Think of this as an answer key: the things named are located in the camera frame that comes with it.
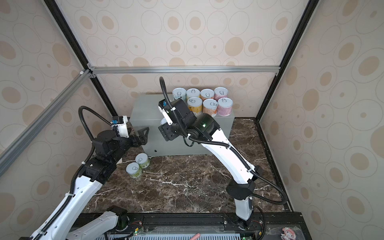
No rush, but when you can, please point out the pink can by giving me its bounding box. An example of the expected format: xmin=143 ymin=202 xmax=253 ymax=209
xmin=217 ymin=98 xmax=233 ymax=117
xmin=214 ymin=87 xmax=229 ymax=101

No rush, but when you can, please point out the pink toy figure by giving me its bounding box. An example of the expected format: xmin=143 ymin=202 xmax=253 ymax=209
xmin=281 ymin=227 xmax=297 ymax=240

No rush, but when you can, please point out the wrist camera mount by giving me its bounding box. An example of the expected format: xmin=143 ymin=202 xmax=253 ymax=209
xmin=158 ymin=99 xmax=173 ymax=126
xmin=111 ymin=116 xmax=129 ymax=138

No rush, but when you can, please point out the brown orange can front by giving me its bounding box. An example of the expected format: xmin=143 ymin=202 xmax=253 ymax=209
xmin=203 ymin=99 xmax=218 ymax=117

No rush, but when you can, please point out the black base frame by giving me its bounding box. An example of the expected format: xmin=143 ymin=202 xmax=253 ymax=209
xmin=95 ymin=210 xmax=312 ymax=240

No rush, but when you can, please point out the yellow can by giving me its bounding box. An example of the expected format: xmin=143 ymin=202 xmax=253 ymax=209
xmin=187 ymin=97 xmax=203 ymax=117
xmin=186 ymin=88 xmax=200 ymax=100

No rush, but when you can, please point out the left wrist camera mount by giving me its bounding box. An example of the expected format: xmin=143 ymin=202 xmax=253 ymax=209
xmin=111 ymin=116 xmax=129 ymax=138

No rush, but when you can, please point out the pink marker pen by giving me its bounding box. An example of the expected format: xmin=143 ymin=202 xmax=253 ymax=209
xmin=190 ymin=233 xmax=201 ymax=240

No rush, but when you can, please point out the brown orange can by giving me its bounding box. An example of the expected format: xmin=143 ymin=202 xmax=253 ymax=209
xmin=200 ymin=89 xmax=215 ymax=101
xmin=203 ymin=99 xmax=218 ymax=117

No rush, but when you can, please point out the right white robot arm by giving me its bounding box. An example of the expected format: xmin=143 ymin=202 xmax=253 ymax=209
xmin=158 ymin=99 xmax=288 ymax=222

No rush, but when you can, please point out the grey metal cabinet box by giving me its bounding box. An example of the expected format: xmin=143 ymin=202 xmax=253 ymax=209
xmin=130 ymin=95 xmax=233 ymax=156

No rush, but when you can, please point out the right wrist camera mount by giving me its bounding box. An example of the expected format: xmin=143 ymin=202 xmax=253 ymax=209
xmin=158 ymin=99 xmax=173 ymax=126

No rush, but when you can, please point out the horizontal aluminium rail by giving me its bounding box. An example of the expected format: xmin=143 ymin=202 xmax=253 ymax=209
xmin=91 ymin=66 xmax=280 ymax=74

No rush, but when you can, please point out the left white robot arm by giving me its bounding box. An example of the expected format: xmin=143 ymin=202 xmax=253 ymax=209
xmin=21 ymin=127 xmax=150 ymax=240

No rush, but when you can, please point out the left diagonal aluminium rail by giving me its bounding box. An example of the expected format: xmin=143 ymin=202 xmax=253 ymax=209
xmin=1 ymin=70 xmax=91 ymax=175

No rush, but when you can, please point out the green can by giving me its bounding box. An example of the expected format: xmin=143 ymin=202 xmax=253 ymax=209
xmin=135 ymin=153 xmax=150 ymax=169
xmin=126 ymin=162 xmax=142 ymax=179

